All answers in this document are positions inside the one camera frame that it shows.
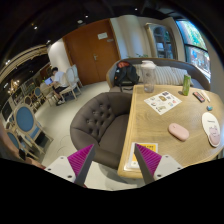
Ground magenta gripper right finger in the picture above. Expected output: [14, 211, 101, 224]
[139, 148, 162, 184]

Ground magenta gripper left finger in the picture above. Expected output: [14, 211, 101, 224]
[67, 144, 95, 186]

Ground pink computer mouse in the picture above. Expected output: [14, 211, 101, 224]
[168, 123, 189, 141]

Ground yellow white booklet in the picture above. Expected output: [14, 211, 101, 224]
[125, 142, 158, 170]

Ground dark grey tufted armchair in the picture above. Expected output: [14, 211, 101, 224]
[70, 92, 132, 170]

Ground blue cushioned white chair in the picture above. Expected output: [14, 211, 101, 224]
[14, 104, 53, 154]

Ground white sticker sheet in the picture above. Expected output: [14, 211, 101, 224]
[144, 91, 181, 115]

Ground small blue heart object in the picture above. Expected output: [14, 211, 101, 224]
[206, 106, 213, 111]

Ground dark phone with red case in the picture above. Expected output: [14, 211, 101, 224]
[193, 92, 205, 103]

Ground seated person in white shirt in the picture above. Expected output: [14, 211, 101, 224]
[52, 67, 69, 105]

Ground black backpack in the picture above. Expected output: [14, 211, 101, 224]
[114, 61, 139, 87]

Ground white pen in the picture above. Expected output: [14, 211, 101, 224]
[201, 90, 211, 102]

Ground white upholstered chair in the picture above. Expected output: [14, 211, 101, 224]
[60, 65, 81, 98]

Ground green bottle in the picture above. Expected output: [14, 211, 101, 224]
[182, 74, 191, 96]

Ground grey striped sofa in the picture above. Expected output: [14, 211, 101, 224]
[106, 58, 210, 92]

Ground clear plastic water bottle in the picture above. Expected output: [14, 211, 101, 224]
[141, 60, 156, 93]

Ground wooden double door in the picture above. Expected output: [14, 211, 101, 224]
[63, 19, 120, 85]

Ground white display cabinet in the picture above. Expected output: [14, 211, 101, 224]
[145, 23, 177, 59]

